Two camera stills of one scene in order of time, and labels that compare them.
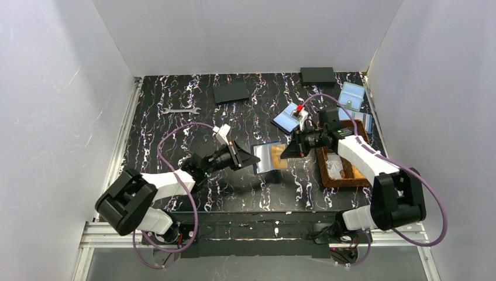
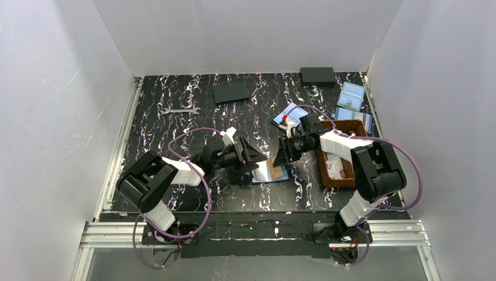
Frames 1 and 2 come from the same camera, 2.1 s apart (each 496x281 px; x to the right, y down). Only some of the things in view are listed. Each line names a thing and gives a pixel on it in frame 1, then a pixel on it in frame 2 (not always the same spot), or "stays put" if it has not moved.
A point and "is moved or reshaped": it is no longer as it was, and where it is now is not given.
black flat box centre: [231, 92] stays put
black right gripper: [303, 142] stays put
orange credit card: [276, 151] is moved or reshaped
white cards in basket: [334, 165] stays put
